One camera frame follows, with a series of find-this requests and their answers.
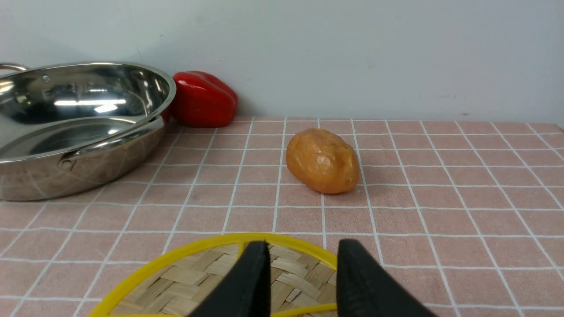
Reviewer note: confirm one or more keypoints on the orange potato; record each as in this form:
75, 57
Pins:
323, 161

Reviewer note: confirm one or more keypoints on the pink grid tablecloth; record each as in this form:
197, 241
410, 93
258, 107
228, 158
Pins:
466, 215

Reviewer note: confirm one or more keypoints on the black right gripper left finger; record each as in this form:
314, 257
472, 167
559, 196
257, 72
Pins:
245, 291

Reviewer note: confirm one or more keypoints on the yellow woven steamer lid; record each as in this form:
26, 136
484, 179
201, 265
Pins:
303, 278

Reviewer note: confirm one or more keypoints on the red bell pepper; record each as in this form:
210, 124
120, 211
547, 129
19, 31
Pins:
203, 100

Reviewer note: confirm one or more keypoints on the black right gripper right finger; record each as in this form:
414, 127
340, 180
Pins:
365, 289

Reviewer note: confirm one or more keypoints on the stainless steel pot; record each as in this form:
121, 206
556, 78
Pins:
72, 127

